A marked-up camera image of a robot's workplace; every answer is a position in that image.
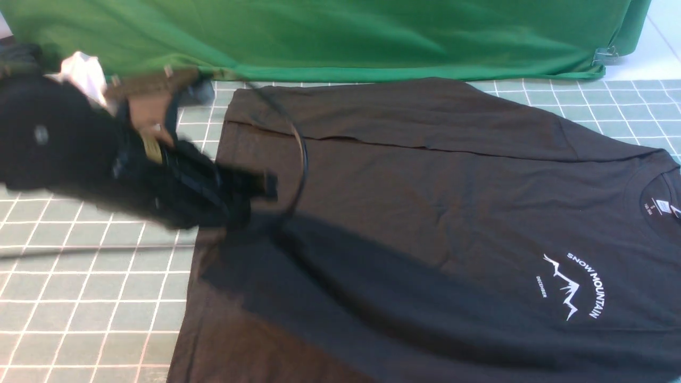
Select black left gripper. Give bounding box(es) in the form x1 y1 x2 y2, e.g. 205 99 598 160
109 128 279 230

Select dark gray long-sleeve shirt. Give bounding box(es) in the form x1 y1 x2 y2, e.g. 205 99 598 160
167 78 679 382

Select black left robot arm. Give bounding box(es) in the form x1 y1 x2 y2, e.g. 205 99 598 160
1 75 278 230

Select green backdrop cloth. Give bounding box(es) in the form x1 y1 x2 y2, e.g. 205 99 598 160
2 1 650 83

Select green grid cutting mat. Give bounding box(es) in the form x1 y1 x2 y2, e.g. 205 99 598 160
2 79 679 382

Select crumpled white cloth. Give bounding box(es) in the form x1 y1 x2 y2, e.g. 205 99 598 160
45 51 118 115

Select metal binder clip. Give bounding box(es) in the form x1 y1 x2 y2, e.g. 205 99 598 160
591 46 620 67

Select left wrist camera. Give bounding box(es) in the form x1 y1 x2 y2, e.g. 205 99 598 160
104 66 214 147

